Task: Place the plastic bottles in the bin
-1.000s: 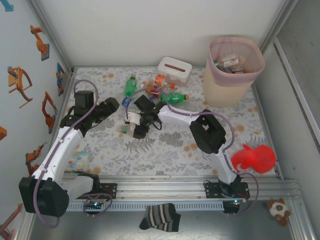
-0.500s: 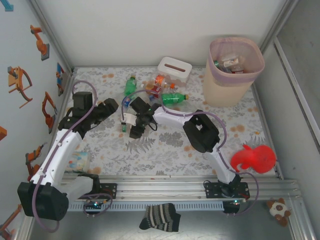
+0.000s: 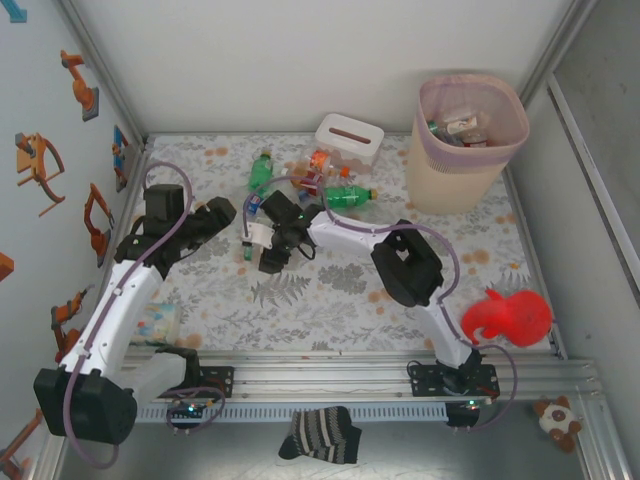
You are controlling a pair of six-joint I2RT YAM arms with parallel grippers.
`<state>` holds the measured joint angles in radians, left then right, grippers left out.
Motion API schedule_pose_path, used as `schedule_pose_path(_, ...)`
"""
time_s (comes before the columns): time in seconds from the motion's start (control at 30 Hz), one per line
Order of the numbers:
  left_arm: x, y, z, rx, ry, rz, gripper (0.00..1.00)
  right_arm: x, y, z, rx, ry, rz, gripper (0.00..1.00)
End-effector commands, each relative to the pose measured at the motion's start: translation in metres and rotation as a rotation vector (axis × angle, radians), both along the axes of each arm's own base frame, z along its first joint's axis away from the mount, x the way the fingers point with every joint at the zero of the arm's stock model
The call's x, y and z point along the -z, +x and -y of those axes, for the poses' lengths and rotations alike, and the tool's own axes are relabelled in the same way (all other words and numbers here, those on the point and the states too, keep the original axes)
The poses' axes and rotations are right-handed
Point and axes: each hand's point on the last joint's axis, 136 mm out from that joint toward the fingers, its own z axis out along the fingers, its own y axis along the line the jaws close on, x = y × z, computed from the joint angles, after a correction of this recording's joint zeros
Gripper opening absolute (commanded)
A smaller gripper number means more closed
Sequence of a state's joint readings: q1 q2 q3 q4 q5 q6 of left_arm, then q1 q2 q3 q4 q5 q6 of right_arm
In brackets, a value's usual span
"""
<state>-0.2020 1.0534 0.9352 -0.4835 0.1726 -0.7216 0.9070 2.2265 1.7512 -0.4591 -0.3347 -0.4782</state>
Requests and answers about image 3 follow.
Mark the clear bottle dark blue label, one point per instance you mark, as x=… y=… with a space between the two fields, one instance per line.
x=256 y=203

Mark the clear bottle green cap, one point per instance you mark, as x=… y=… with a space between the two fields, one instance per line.
x=247 y=252

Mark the green plastic bottle yellow cap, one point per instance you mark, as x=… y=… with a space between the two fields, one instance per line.
x=260 y=175
x=350 y=197

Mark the clear bottle white green label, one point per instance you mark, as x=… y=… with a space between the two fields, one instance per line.
x=462 y=122

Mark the clear bottle red white label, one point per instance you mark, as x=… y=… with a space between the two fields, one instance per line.
x=472 y=142

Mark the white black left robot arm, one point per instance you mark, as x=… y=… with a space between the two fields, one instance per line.
x=125 y=300

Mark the beige plastic waste bin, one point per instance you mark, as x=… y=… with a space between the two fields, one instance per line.
x=450 y=185

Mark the purple translucent bin liner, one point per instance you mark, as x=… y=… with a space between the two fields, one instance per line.
x=450 y=161

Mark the bottle with red label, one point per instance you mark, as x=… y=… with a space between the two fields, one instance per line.
x=312 y=179

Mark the bottle with orange label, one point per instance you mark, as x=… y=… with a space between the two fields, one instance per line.
x=320 y=161

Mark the clear bottle orange cap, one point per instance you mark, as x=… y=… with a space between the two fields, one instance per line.
x=345 y=171

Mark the white tissue box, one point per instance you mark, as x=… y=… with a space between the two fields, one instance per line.
x=360 y=150

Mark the colourful soft tissue pack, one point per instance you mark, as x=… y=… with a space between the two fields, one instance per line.
x=160 y=322

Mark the small circuit board with LED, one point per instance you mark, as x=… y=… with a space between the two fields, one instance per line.
x=187 y=410
x=470 y=404

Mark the black striped sock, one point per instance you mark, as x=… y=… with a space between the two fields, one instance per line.
x=320 y=435

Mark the red plush octopus toy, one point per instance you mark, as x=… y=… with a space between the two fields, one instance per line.
x=525 y=315

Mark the aluminium side panel bar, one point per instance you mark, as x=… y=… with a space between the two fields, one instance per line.
x=600 y=200

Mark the brown white plush bear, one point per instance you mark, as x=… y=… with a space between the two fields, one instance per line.
x=555 y=417

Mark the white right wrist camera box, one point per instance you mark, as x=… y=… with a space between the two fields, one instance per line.
x=257 y=233

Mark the blue orange wall sticker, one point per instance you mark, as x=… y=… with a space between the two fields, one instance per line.
x=120 y=155

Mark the orange gripper wall sticker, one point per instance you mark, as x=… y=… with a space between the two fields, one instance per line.
x=37 y=170

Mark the aluminium frame post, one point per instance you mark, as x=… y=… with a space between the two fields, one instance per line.
x=102 y=67
x=555 y=50

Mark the orange block wall sticker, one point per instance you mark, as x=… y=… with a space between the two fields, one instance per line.
x=4 y=265

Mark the aluminium mounting rail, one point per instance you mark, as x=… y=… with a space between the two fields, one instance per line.
x=325 y=380

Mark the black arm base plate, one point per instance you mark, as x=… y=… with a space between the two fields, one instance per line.
x=220 y=380
x=425 y=382

